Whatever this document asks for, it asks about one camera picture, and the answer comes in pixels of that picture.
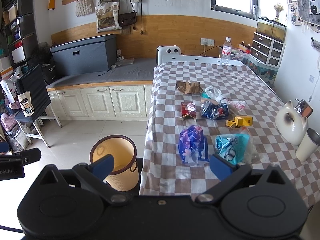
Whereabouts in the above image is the round tan trash bin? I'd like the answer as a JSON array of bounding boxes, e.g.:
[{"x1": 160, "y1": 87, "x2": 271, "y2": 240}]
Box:
[{"x1": 89, "y1": 135, "x2": 139, "y2": 192}]

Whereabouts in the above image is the teal snack bag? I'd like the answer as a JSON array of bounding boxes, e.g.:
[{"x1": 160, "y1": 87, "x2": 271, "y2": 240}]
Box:
[{"x1": 215, "y1": 133, "x2": 249, "y2": 165}]

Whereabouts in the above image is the crushed blue Pepsi can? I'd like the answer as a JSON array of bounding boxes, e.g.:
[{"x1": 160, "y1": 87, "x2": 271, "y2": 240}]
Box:
[{"x1": 200, "y1": 100, "x2": 229, "y2": 120}]

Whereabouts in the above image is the knitted cream handbag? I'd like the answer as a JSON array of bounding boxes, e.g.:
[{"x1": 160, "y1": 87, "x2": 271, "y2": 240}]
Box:
[{"x1": 75, "y1": 0, "x2": 95, "y2": 17}]

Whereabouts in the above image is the printed canvas tote bag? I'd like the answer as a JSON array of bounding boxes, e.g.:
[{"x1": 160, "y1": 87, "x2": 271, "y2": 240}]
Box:
[{"x1": 95, "y1": 0, "x2": 121, "y2": 33}]

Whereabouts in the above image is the clear white plastic bag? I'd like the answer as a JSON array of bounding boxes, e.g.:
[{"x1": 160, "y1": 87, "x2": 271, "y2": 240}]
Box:
[{"x1": 201, "y1": 86, "x2": 227, "y2": 103}]

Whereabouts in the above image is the black folding chair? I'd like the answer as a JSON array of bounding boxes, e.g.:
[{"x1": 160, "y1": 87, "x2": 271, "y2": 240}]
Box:
[{"x1": 15, "y1": 65, "x2": 62, "y2": 148}]

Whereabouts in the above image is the grey storage box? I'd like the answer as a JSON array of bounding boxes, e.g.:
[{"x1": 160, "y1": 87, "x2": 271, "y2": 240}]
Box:
[{"x1": 50, "y1": 34, "x2": 117, "y2": 76}]

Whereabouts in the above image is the clear water bottle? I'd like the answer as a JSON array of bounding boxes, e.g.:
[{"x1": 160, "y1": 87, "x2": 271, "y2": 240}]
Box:
[{"x1": 221, "y1": 37, "x2": 232, "y2": 65}]

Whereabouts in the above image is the yellow cardboard box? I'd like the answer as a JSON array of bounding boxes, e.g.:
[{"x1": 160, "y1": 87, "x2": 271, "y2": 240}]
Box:
[{"x1": 225, "y1": 116, "x2": 253, "y2": 128}]

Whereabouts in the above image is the grey bench cushion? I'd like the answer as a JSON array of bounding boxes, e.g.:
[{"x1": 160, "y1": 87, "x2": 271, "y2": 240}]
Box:
[{"x1": 47, "y1": 59, "x2": 157, "y2": 89}]

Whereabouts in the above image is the torn brown cardboard piece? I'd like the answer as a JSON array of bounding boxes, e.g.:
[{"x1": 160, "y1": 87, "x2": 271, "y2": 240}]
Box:
[{"x1": 176, "y1": 81, "x2": 203, "y2": 94}]

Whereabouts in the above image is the glass fish tank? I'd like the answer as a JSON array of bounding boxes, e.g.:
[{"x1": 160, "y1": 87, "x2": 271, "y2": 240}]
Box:
[{"x1": 256, "y1": 17, "x2": 286, "y2": 43}]

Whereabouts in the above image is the checkered brown white tablecloth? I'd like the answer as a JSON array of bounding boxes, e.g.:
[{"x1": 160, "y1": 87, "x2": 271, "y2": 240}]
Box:
[{"x1": 140, "y1": 62, "x2": 319, "y2": 206}]

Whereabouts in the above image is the white wall socket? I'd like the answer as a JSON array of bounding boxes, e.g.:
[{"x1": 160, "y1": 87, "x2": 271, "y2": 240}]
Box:
[{"x1": 200, "y1": 38, "x2": 215, "y2": 47}]

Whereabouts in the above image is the dark brown shoulder bag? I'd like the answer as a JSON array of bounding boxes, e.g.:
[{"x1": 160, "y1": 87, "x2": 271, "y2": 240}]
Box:
[{"x1": 118, "y1": 0, "x2": 137, "y2": 27}]

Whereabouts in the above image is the black shelving unit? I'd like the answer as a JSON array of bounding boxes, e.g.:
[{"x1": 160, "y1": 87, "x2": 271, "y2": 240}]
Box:
[{"x1": 1, "y1": 0, "x2": 38, "y2": 68}]

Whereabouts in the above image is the white red plastic bag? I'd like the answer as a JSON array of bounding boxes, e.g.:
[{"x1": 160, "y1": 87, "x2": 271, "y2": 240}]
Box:
[{"x1": 227, "y1": 100, "x2": 246, "y2": 114}]

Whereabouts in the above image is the phone in orange case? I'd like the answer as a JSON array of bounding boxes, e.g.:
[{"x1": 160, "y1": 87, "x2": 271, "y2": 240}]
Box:
[{"x1": 297, "y1": 100, "x2": 313, "y2": 118}]

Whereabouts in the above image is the cream cabinet bench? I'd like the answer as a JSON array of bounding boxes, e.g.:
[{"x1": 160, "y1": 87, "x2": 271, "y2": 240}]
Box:
[{"x1": 46, "y1": 81, "x2": 152, "y2": 121}]

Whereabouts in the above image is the white drawer organizer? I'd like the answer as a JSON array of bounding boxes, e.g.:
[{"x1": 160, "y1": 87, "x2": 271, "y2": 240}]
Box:
[{"x1": 250, "y1": 32, "x2": 285, "y2": 69}]

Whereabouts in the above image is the red snack wrapper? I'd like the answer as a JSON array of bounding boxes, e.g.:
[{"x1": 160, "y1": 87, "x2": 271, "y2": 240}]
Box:
[{"x1": 181, "y1": 101, "x2": 197, "y2": 121}]

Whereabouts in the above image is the purple floral plastic bag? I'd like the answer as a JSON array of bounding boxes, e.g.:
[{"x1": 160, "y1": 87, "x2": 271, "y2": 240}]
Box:
[{"x1": 178, "y1": 125, "x2": 209, "y2": 166}]

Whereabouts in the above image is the cream metal cup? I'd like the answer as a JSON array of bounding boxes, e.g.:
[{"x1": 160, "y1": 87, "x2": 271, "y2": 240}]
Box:
[{"x1": 296, "y1": 128, "x2": 320, "y2": 162}]

